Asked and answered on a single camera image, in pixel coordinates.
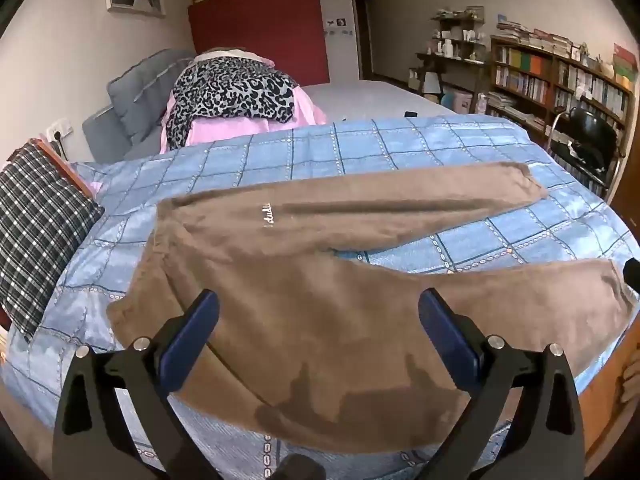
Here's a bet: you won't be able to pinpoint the stack of books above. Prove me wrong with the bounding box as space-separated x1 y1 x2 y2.
495 15 575 57

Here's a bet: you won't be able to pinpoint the brown fleece pants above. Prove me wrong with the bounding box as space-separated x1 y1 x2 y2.
106 161 640 448

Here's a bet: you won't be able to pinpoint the red wall panel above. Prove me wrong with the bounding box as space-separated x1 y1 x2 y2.
187 0 332 87

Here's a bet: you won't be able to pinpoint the pink blanket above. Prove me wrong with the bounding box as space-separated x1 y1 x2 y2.
160 85 328 153

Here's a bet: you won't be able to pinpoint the wooden bookshelf with books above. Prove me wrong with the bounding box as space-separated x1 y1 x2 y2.
486 35 637 163

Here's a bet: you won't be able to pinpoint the wooden desk shelf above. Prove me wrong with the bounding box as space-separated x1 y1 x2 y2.
409 6 490 111

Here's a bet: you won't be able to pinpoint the blue checked quilt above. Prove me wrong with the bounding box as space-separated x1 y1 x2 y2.
0 114 640 480

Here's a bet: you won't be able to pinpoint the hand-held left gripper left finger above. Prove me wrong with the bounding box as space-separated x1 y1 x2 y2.
52 289 221 480

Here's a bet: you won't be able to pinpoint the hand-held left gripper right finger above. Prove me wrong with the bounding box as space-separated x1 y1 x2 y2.
419 287 586 480

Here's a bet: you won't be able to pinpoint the leopard print cloth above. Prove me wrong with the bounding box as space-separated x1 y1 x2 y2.
164 56 297 153

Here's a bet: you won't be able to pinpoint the wooden bed frame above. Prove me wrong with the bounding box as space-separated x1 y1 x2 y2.
29 137 97 200

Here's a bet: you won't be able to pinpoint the grey quilted cushion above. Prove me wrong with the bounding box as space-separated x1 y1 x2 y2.
106 49 196 137
82 109 168 162

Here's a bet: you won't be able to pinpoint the white folded cloth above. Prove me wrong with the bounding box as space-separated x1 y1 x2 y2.
199 48 277 67

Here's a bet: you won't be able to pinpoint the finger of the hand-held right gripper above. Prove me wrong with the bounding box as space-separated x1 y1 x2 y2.
623 257 640 295

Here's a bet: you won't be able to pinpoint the white mattress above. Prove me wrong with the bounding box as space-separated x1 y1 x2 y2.
299 79 453 124

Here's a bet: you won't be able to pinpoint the dark plaid pillow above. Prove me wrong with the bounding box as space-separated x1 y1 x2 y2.
0 142 106 343

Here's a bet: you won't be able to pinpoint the coloured storage boxes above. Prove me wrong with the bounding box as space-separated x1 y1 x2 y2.
612 42 639 90

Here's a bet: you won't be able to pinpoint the black office chair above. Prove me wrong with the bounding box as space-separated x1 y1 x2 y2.
546 105 627 198

